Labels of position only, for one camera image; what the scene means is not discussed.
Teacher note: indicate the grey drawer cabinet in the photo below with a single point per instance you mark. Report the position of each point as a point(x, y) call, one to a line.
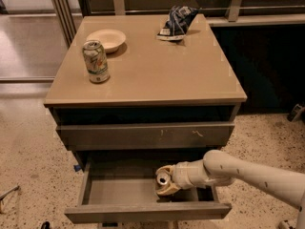
point(151, 81)

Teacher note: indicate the small black floor object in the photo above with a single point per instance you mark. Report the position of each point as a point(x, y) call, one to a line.
point(45, 225)

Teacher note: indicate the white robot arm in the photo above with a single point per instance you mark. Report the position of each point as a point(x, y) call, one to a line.
point(219, 168)

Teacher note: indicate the white object on floor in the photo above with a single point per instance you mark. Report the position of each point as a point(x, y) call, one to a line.
point(287, 224)

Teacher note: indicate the orange soda can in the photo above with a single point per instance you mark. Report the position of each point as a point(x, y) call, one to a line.
point(163, 180)

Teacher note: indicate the green white soda can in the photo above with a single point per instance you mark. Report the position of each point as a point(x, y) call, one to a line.
point(96, 61)

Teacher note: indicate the metal shelf frame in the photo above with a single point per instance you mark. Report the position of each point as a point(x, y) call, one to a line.
point(221, 13)

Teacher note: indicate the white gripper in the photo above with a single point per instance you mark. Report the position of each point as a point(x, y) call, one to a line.
point(182, 176)

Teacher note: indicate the white bowl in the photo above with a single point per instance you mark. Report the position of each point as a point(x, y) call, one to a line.
point(111, 40)

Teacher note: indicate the open middle drawer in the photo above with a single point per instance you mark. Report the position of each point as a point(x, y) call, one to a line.
point(119, 186)

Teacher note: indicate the closed top drawer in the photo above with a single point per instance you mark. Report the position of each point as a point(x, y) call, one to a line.
point(145, 136)

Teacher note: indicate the metal rod on floor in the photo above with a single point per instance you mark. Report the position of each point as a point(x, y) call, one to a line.
point(5, 194)

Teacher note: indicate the blue tape piece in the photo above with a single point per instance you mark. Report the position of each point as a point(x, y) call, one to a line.
point(77, 168)

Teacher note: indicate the blue chip bag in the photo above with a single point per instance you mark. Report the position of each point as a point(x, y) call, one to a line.
point(178, 23)

